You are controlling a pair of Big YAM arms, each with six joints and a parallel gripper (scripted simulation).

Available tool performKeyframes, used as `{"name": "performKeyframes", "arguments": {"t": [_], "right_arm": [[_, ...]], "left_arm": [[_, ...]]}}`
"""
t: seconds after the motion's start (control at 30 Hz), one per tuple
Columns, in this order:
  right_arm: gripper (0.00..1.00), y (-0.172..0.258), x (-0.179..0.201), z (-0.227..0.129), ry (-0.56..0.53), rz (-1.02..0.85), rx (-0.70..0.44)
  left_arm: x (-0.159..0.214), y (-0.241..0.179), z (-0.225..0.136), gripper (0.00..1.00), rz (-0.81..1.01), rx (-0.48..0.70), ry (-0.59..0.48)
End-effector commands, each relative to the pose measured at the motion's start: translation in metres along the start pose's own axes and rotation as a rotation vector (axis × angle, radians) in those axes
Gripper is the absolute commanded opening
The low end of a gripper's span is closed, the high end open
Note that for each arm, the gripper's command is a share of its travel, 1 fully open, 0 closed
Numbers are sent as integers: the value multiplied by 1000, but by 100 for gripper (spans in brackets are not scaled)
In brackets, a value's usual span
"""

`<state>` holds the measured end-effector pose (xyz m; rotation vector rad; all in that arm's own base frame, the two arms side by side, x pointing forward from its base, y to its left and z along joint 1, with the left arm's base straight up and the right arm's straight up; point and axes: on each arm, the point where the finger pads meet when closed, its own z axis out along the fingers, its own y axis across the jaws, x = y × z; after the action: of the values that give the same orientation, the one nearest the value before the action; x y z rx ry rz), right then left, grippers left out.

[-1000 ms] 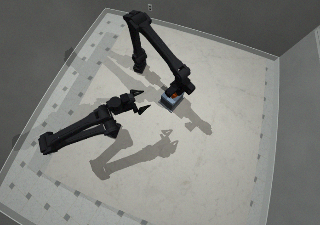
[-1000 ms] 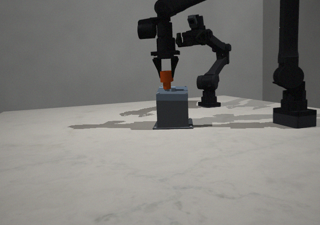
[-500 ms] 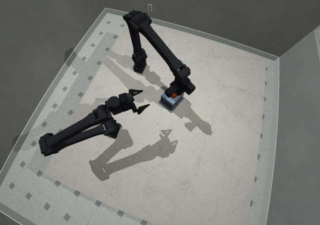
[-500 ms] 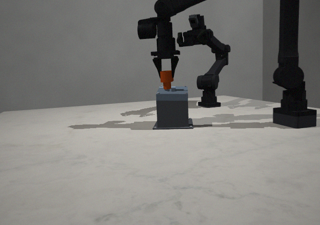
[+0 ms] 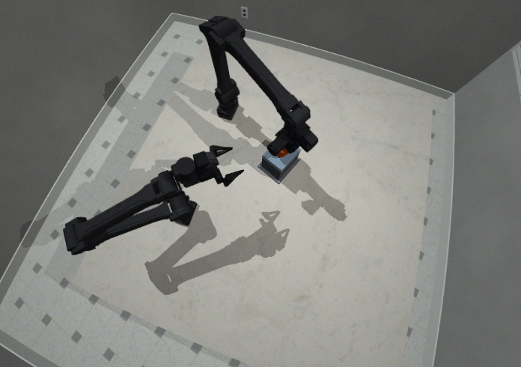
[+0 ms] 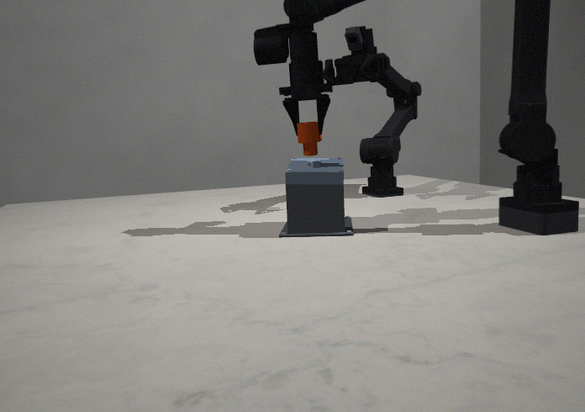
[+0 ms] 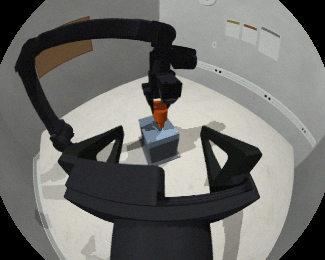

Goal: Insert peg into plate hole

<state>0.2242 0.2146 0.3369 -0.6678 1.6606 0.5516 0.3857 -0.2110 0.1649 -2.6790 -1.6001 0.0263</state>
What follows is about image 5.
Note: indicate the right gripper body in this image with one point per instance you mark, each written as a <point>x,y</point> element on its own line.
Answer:
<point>219,179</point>

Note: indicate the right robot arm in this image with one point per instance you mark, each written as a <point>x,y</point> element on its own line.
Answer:
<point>120,218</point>

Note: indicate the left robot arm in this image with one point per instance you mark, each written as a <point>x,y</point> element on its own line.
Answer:
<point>226,34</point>

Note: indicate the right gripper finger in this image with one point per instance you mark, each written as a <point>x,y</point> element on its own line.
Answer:
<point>230,177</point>
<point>220,150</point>

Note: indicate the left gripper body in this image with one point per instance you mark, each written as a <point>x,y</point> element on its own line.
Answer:
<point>293,148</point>

